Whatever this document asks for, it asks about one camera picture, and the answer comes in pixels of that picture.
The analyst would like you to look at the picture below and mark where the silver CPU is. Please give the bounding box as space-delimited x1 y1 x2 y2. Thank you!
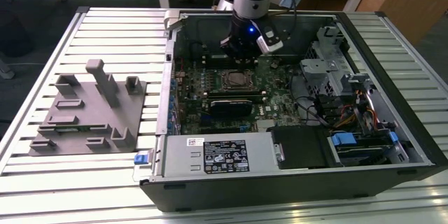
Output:
226 73 247 86

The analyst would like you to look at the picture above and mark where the metal socket cover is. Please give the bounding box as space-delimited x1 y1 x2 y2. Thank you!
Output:
219 70 257 89

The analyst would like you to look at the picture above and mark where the CPU socket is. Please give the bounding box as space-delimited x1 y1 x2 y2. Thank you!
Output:
218 69 258 89

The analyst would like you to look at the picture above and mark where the pale grey case latch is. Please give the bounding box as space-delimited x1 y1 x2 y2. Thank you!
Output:
162 10 183 30

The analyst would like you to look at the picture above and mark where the silver metal drive cage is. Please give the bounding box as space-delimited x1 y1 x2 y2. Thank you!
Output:
298 26 353 96

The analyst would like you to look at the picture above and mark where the green motherboard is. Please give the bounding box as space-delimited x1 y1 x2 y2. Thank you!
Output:
170 57 305 135

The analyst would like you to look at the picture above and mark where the black graphics card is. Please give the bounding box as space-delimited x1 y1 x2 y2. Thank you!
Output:
205 98 253 118

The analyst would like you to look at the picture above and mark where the silver finned chipset heatsink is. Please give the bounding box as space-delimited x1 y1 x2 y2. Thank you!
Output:
255 119 275 131

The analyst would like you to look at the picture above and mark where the black plastic shroud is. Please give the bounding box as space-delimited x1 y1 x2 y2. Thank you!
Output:
269 126 343 170

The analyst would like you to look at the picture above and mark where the black rating label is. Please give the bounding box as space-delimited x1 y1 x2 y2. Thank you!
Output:
202 140 246 174

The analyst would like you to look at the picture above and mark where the silver power supply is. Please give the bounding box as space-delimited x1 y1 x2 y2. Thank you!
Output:
158 132 282 178

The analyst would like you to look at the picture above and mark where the blue disk carrier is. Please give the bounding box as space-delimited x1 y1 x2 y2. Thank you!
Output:
327 132 393 168

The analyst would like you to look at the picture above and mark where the grey parts rack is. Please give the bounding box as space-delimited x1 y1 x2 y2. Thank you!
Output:
26 58 147 156

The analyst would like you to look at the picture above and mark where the blue plastic latch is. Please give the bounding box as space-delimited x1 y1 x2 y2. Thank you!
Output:
133 152 149 166

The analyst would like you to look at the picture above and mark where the black open PC case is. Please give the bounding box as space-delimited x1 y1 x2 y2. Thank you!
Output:
138 8 448 213

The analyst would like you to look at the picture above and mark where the green RAM stick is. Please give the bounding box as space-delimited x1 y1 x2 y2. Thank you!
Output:
53 127 90 133

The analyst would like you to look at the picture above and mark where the grey chair base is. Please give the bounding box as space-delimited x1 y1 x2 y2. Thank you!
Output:
0 58 15 80

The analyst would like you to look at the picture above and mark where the black plastic bracket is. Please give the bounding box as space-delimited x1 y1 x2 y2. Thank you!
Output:
313 94 345 124

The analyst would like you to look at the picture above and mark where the yellow braided wire bundle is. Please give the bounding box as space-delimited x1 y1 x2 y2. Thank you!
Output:
331 111 355 129

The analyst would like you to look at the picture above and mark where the orange flat cable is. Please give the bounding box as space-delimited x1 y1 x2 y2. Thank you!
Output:
361 110 381 130

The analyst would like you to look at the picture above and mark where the silver power supply handle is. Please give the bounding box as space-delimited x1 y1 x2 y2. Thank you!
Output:
131 148 157 183

